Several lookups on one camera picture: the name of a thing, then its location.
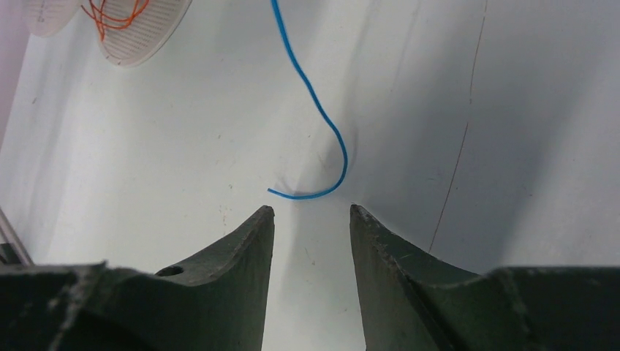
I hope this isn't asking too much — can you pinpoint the aluminium frame rail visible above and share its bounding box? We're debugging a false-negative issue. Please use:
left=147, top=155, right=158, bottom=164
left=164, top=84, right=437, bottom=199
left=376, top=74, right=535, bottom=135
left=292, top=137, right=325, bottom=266
left=1, top=211, right=34, bottom=266

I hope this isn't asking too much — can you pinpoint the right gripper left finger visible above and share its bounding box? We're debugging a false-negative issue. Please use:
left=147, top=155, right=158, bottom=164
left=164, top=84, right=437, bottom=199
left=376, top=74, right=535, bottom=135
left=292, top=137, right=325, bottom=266
left=1, top=205, right=275, bottom=350

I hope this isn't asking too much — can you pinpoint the blue thin cable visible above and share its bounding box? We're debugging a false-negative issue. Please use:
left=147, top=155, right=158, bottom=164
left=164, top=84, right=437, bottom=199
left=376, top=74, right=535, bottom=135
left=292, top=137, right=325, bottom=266
left=267, top=0, right=349, bottom=202

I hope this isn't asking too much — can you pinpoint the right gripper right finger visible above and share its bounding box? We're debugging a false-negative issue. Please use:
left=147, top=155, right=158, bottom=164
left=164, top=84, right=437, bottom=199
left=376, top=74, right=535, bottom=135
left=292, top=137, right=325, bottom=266
left=349, top=205, right=619, bottom=350

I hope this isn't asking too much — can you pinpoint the red thin cable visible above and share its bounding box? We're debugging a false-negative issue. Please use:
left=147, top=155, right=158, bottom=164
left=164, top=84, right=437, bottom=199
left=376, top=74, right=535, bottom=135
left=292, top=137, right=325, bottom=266
left=81, top=0, right=151, bottom=42

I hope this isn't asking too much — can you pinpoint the white cable spool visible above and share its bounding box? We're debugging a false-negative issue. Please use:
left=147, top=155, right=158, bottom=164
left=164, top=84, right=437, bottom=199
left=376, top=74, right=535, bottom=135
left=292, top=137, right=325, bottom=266
left=20, top=0, right=192, bottom=67

